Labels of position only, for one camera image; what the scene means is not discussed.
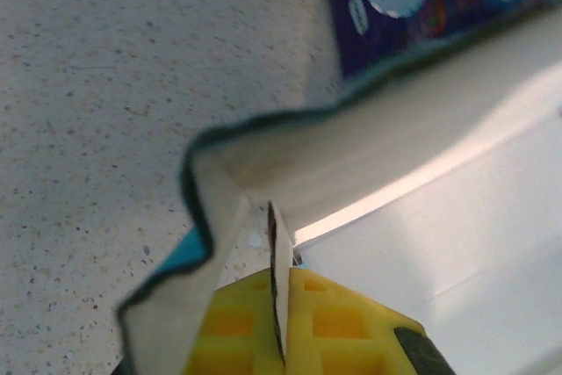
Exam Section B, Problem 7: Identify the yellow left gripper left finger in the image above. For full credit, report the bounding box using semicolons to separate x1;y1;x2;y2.
182;270;285;375

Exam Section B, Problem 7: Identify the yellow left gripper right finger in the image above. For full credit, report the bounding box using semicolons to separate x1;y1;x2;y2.
285;266;458;375

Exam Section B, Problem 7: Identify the blue paper box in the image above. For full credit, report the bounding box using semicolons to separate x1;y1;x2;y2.
114;0;562;375

